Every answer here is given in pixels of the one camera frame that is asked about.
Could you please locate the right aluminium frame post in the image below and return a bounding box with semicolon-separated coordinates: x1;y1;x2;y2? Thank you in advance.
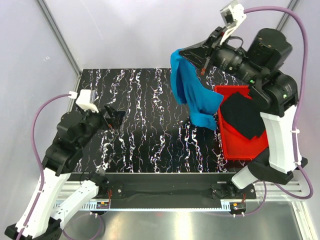
276;0;301;31

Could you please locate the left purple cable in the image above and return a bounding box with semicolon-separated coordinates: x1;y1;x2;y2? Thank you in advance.
14;91;76;240

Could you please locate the black t-shirt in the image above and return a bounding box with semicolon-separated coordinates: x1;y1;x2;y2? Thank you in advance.
220;92;265;140

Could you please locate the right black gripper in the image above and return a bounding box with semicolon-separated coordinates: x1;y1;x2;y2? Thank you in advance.
178;26;264;87

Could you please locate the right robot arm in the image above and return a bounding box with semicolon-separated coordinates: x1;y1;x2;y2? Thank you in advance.
179;27;308;199

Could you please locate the blue t-shirt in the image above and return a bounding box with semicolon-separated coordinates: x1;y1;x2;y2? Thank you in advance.
170;49;224;131

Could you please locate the aluminium frame post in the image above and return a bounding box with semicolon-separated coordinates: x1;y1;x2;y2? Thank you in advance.
276;0;301;31
35;0;82;79

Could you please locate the left aluminium frame post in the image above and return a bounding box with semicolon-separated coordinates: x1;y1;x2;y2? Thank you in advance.
35;0;82;79

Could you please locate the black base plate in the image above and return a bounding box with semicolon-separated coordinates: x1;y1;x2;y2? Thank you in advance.
67;172;256;210

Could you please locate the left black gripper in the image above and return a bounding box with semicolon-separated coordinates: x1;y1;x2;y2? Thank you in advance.
76;103;126;150

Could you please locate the aluminium rail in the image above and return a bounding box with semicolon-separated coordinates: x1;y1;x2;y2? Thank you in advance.
56;179;306;213

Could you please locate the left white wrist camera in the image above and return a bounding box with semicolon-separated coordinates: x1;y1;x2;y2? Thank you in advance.
68;89;99;113

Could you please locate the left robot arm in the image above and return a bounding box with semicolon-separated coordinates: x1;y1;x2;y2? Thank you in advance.
4;105;126;240

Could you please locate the red plastic bin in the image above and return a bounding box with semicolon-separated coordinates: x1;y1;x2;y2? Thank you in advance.
214;85;268;161

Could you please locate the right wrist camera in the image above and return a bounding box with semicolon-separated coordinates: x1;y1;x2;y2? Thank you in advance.
220;0;247;45

